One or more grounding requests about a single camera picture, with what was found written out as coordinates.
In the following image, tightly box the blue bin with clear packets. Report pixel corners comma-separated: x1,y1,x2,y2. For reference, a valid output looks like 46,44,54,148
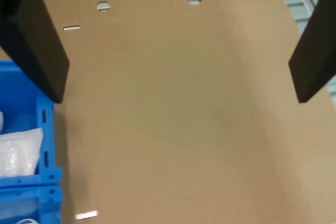
0,60,64,190

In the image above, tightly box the crinkled clear bag packet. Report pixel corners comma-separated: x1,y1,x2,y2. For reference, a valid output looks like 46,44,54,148
0,127,44,177

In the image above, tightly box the brown cardboard sheet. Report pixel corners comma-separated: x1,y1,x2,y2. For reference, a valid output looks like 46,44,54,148
41,0,336,224

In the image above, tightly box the blue bin with face masks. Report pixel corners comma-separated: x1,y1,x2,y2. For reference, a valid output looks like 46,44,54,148
0,182,64,224

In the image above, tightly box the light face mask stack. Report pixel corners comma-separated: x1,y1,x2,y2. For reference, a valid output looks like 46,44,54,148
0,197,37,224

